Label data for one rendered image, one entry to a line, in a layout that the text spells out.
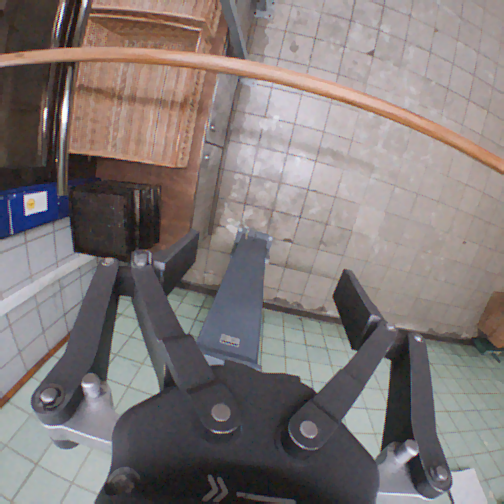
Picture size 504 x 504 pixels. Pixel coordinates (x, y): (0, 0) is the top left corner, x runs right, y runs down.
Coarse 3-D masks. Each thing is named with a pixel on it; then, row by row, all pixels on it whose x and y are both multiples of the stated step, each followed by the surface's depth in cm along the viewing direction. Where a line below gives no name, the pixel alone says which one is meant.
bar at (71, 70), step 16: (80, 0) 34; (224, 0) 60; (80, 16) 35; (256, 16) 121; (272, 16) 120; (80, 32) 37; (240, 32) 84; (240, 48) 96; (64, 80) 40; (240, 80) 136; (256, 80) 136; (64, 96) 42; (64, 112) 43; (64, 128) 45; (64, 144) 46; (64, 160) 48; (64, 176) 49; (64, 192) 51
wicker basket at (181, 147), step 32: (128, 32) 75; (160, 32) 74; (192, 32) 72; (96, 64) 75; (128, 64) 87; (96, 96) 82; (128, 96) 93; (160, 96) 92; (192, 96) 84; (96, 128) 89; (128, 128) 97; (160, 128) 97; (192, 128) 96; (128, 160) 85; (160, 160) 101
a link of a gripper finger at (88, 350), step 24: (96, 288) 10; (96, 312) 9; (72, 336) 7; (96, 336) 8; (72, 360) 7; (96, 360) 7; (48, 384) 5; (72, 384) 6; (48, 408) 5; (72, 408) 6
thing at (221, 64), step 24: (72, 48) 36; (96, 48) 36; (120, 48) 36; (144, 48) 36; (240, 72) 37; (264, 72) 37; (288, 72) 36; (336, 96) 38; (360, 96) 37; (408, 120) 37; (456, 144) 38
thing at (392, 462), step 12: (396, 444) 7; (408, 444) 6; (384, 456) 6; (396, 456) 6; (408, 456) 6; (384, 468) 6; (396, 468) 6; (408, 468) 6; (384, 480) 6; (396, 480) 6; (408, 480) 5; (384, 492) 5; (396, 492) 5; (408, 492) 5
